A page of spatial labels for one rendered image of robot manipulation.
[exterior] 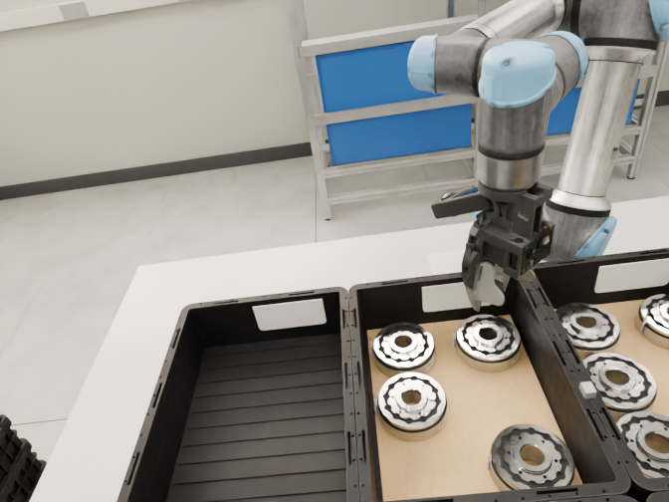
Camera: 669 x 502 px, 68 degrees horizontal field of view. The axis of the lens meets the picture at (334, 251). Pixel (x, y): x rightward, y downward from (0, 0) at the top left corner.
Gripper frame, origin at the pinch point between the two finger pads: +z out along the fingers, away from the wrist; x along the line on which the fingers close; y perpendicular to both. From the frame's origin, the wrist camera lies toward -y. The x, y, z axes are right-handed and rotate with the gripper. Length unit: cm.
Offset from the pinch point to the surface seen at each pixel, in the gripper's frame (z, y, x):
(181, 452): 15, -20, -46
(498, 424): 14.7, 9.6, -8.3
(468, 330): 11.5, -3.8, 0.9
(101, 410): 28, -51, -55
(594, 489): 4.7, 25.3, -13.3
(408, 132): 53, -137, 116
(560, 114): 54, -92, 177
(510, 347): 11.9, 3.1, 2.9
